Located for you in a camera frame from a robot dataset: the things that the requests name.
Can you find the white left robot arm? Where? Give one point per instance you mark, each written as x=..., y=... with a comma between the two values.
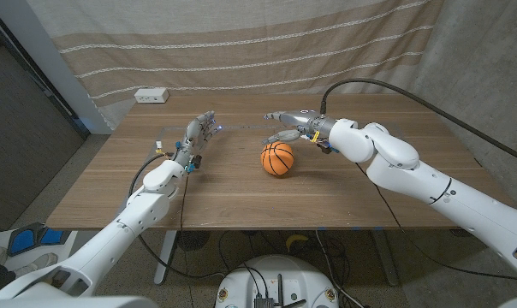
x=121, y=231

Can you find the white table leg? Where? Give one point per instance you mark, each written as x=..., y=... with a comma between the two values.
x=387, y=261
x=165, y=256

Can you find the beige striped backdrop cloth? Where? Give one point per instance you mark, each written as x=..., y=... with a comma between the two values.
x=241, y=25

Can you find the orange mini basketball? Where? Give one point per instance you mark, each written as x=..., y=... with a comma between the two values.
x=277, y=159

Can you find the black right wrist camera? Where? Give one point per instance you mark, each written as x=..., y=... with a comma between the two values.
x=326, y=147

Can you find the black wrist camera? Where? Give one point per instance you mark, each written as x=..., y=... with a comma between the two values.
x=197, y=161
x=326, y=147

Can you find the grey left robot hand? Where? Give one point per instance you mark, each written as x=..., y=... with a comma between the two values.
x=194, y=137

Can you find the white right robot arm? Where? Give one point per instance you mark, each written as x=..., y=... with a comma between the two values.
x=412, y=171

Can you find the blue black foot pedal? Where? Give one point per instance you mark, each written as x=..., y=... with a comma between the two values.
x=23, y=240

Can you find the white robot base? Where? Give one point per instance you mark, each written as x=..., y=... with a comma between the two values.
x=241, y=278

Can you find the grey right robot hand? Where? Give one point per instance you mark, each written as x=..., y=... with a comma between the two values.
x=310, y=122

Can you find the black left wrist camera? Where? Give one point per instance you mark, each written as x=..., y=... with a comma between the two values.
x=197, y=161

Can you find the black round fan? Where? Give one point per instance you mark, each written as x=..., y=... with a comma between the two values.
x=193, y=239

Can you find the white power strip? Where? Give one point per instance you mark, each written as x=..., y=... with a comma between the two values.
x=151, y=95

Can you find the yellow curved object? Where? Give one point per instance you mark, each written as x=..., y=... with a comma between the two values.
x=296, y=239

